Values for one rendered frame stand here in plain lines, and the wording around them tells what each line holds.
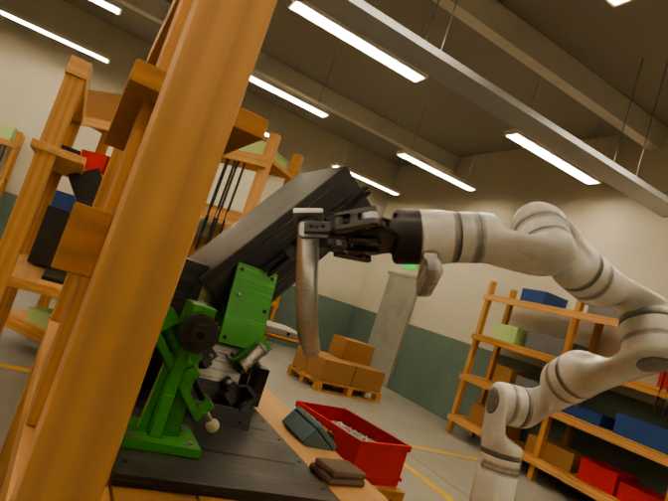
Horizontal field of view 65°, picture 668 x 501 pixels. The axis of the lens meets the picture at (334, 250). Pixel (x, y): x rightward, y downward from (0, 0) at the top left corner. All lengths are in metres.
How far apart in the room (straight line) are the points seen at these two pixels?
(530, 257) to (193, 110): 0.46
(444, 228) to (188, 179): 0.33
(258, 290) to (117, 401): 0.75
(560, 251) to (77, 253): 0.62
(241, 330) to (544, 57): 5.44
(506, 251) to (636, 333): 0.32
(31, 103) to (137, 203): 9.76
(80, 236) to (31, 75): 9.77
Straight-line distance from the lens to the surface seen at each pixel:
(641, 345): 0.96
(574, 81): 6.68
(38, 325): 5.16
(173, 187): 0.67
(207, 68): 0.70
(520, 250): 0.72
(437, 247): 0.69
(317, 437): 1.37
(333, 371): 7.46
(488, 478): 1.29
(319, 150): 11.35
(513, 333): 7.42
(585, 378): 1.07
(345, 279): 11.64
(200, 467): 1.04
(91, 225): 0.76
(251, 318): 1.37
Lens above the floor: 1.26
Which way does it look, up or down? 5 degrees up
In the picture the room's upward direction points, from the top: 18 degrees clockwise
